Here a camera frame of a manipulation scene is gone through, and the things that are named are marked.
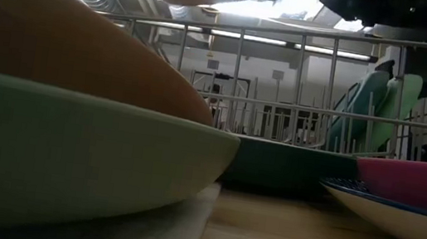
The orange brown plate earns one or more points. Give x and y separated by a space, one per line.
42 28

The small teal green plate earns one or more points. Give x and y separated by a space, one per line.
360 102

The light green plate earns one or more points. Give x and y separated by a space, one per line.
404 100

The sage green plate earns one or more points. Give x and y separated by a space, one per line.
67 149

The magenta plate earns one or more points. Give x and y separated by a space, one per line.
417 186

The blue patterned white-bottomed plate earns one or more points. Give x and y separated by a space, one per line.
411 231

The white striped dish towel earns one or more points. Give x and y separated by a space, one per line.
168 234

